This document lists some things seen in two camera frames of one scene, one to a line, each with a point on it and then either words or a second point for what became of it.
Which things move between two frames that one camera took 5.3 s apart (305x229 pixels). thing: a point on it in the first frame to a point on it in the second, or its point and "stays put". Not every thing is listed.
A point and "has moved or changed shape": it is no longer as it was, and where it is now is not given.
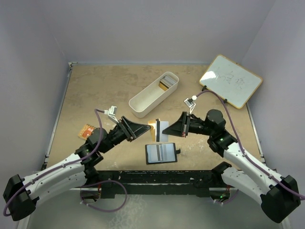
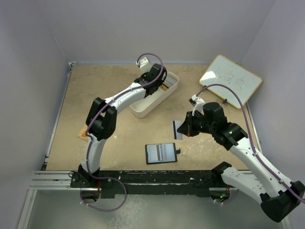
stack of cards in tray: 166,82 stays put
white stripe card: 164,138 has moved or changed shape
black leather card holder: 161,153 stays put
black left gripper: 130,130 to 144,75
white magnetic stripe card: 152,152 stays put
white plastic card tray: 150,98 stays put
